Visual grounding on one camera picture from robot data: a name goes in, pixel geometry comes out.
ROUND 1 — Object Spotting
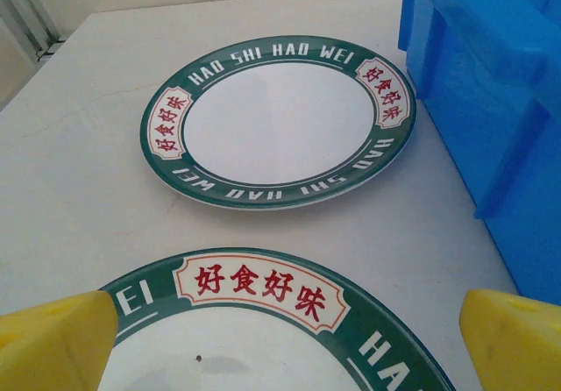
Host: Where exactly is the aluminium frame post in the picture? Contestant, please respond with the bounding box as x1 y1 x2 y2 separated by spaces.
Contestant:
0 0 67 61

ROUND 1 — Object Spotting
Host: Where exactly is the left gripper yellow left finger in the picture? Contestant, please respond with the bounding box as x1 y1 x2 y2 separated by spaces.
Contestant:
0 289 120 391

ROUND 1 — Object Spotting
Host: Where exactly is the green-rimmed lettered white plate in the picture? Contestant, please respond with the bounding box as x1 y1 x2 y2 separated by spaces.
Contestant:
98 246 458 391
138 34 418 211

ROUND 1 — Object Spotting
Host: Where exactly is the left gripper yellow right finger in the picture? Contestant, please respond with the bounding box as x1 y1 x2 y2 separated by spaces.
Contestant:
458 288 561 391

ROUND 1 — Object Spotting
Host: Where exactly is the blue plastic bin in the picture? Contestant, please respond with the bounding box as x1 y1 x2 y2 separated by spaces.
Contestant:
397 0 561 307

